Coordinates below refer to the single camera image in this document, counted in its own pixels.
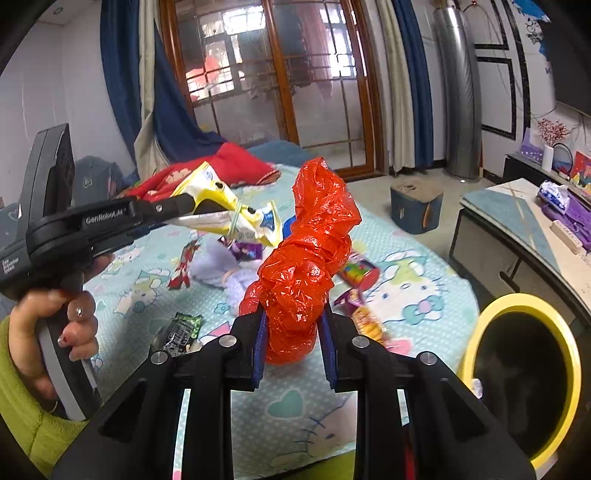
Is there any cartoon cat printed bed sheet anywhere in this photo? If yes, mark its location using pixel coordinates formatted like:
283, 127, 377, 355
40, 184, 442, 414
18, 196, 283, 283
78, 161, 481, 480

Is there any person's left hand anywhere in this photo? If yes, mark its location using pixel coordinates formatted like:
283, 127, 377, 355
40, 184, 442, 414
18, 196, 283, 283
8, 288, 99, 401

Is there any green black snack packet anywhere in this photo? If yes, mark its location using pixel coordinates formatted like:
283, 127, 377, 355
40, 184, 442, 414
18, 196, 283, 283
150, 312, 205, 357

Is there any red brown candy wrapper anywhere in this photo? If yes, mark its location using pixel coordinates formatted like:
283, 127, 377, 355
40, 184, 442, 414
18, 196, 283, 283
168, 240, 201, 291

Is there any colourful striped snack packet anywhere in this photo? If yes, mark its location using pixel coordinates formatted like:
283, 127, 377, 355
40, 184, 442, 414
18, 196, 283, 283
337, 258, 382, 292

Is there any round black framed ornament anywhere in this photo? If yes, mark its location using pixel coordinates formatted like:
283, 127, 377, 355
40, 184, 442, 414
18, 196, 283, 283
551, 143, 574, 177

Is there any white power strip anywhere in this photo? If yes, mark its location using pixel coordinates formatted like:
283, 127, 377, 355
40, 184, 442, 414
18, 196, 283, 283
551, 220, 583, 254

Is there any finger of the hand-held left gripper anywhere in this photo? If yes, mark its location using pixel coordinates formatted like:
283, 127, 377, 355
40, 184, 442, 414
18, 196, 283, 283
134, 191, 232, 228

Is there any orange yellow snack packet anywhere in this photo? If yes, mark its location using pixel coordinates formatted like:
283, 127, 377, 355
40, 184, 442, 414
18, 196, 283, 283
351, 307, 389, 346

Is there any purple foam net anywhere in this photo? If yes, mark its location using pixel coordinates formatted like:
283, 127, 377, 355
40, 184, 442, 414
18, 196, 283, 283
189, 237, 264, 315

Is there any yellow trash bin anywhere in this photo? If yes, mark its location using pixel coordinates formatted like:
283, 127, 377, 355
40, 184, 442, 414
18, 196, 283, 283
457, 293, 583, 472

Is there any marble top coffee table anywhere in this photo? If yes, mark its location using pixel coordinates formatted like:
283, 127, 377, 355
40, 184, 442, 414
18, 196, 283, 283
450, 178, 591, 326

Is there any black television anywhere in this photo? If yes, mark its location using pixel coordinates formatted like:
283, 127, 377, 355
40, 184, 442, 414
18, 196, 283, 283
551, 18, 591, 118

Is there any grey heart print pillow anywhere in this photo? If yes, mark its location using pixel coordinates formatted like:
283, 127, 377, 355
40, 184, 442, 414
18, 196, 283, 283
73, 156, 126, 195

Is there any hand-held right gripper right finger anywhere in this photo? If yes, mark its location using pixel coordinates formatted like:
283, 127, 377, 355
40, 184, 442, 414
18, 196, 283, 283
317, 306, 537, 480

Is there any red blanket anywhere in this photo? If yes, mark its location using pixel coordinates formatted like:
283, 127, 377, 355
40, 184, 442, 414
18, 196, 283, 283
121, 142, 281, 200

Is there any white vase with red flowers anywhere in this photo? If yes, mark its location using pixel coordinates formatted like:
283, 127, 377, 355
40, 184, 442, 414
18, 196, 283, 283
538, 117, 571, 172

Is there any blue curtain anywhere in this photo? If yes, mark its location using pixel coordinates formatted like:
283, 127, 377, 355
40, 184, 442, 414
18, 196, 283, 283
392, 0, 435, 171
100, 0, 225, 163

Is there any silver cylindrical air conditioner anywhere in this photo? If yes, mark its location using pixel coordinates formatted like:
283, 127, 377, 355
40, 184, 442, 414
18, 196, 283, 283
433, 7, 483, 180

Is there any wooden glass door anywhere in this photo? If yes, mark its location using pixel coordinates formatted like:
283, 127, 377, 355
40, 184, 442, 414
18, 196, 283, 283
159, 0, 386, 178

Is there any purple snack packet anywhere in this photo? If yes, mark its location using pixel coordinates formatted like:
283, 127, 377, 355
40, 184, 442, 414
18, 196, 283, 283
221, 236, 264, 260

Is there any blue flower wall sticker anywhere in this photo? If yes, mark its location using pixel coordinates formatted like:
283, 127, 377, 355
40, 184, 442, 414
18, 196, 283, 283
513, 0, 555, 47

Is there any colourful picture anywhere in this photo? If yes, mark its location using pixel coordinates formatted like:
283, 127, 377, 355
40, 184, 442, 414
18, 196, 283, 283
570, 152, 591, 188

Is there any red plastic bag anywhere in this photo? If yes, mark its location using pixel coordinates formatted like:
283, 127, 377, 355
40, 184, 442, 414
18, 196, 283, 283
238, 157, 362, 366

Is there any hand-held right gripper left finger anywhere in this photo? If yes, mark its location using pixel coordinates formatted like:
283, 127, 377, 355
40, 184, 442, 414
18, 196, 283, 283
51, 307, 278, 480

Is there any black television cabinet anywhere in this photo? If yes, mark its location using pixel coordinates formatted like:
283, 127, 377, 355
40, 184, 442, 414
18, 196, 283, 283
502, 152, 591, 206

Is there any small purple wrapper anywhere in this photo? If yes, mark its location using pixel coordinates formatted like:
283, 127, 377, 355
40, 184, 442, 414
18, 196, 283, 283
333, 288, 365, 315

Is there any tissue packet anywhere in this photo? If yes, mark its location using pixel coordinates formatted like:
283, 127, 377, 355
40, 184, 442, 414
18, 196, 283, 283
538, 181, 573, 208

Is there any blue storage box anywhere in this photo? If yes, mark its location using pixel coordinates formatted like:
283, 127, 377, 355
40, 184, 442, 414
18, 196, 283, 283
390, 181, 444, 235

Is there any beige curtain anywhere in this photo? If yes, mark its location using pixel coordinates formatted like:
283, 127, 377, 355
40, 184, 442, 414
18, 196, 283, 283
375, 0, 416, 172
136, 0, 195, 178

